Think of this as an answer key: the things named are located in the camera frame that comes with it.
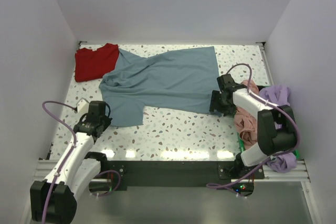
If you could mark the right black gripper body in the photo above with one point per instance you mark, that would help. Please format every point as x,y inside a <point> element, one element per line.
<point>227,108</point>

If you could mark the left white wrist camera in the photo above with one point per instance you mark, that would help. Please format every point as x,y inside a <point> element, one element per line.
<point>82,106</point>

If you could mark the folded red t-shirt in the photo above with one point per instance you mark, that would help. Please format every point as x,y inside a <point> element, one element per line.
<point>93,64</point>

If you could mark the blue-grey t-shirt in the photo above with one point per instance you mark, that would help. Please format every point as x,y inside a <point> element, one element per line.
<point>179,80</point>

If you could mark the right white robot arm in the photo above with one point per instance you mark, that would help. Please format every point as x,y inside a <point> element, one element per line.
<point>276,127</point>

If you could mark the crumpled lilac t-shirt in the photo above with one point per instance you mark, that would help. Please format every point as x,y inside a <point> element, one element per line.
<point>279,94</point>

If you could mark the crumpled pink t-shirt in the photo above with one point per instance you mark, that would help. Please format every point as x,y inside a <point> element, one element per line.
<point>246,126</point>

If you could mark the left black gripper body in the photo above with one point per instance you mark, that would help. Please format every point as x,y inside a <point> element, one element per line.
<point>106,121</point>

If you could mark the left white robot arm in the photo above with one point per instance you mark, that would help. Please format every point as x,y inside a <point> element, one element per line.
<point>54,199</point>

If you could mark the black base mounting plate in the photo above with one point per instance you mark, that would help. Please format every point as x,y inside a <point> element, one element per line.
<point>165,174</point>

